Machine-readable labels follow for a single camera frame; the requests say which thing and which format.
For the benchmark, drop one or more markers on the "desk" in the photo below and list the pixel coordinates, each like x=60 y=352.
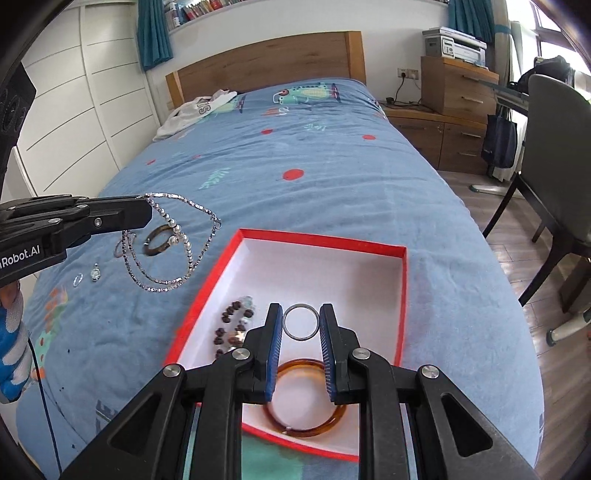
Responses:
x=508 y=94

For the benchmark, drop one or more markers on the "dark blue tote bag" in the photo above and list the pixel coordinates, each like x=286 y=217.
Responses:
x=499 y=138

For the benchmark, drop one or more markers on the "white printer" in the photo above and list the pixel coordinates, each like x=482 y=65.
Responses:
x=457 y=46

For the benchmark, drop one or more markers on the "red shallow box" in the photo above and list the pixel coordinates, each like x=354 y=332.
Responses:
x=323 y=267

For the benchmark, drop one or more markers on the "teal curtain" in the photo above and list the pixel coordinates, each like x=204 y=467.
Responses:
x=154 y=32
x=471 y=18

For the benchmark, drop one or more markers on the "grey chair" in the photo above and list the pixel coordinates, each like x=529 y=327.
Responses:
x=554 y=138

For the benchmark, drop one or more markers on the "thin silver bangle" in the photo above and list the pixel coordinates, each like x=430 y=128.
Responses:
x=118 y=249

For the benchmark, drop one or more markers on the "low wooden cabinet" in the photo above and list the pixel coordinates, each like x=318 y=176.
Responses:
x=443 y=143

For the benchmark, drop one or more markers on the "wooden headboard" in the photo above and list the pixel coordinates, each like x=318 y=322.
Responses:
x=258 y=69

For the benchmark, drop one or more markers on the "tall wooden drawer cabinet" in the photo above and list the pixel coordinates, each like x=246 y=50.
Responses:
x=457 y=90

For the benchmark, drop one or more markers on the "row of books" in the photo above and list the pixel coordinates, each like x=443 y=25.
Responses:
x=203 y=10

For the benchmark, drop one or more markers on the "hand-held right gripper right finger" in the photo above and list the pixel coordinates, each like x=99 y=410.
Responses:
x=328 y=355

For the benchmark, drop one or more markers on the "person's left hand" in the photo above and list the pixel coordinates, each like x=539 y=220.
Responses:
x=11 y=346

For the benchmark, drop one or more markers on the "window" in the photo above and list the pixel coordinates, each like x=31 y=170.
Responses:
x=563 y=27

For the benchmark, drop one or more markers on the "black bag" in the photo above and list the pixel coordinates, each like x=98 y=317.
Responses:
x=545 y=74

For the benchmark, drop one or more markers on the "wall socket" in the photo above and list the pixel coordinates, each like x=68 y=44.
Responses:
x=408 y=73

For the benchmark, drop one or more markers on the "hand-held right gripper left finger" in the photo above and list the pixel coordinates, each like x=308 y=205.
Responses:
x=272 y=350

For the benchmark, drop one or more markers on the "large amber bangle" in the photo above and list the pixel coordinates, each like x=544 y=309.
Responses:
x=302 y=430

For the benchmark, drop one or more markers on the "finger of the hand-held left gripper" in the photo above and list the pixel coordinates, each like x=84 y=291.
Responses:
x=120 y=216
x=41 y=206

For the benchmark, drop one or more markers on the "white garment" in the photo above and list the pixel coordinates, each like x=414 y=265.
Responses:
x=184 y=120

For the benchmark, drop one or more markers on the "white wardrobe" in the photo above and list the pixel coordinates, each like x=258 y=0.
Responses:
x=92 y=92

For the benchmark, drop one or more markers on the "dark brown bangle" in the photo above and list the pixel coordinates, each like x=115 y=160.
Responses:
x=152 y=251

